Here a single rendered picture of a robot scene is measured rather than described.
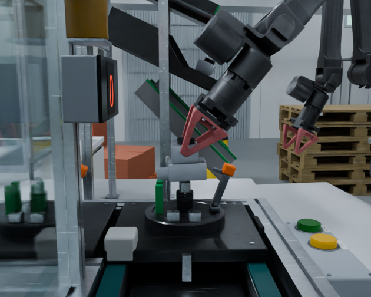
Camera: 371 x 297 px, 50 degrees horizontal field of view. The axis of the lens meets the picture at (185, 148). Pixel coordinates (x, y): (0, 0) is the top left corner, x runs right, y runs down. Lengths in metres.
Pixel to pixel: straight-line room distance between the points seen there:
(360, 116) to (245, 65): 3.89
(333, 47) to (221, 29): 0.74
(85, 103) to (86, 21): 0.09
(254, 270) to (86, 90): 0.35
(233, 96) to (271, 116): 7.94
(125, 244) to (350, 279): 0.31
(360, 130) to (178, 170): 3.96
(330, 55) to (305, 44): 7.51
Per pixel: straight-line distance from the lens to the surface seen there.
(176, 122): 0.90
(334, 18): 1.35
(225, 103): 0.65
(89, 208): 0.81
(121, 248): 0.61
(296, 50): 8.76
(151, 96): 0.91
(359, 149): 4.57
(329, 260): 0.63
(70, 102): 0.44
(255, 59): 0.66
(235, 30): 0.67
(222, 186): 0.70
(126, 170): 3.92
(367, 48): 1.40
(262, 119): 8.53
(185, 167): 0.67
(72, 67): 0.44
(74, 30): 0.48
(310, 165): 4.38
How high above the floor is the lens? 1.22
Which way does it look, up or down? 10 degrees down
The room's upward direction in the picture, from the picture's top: straight up
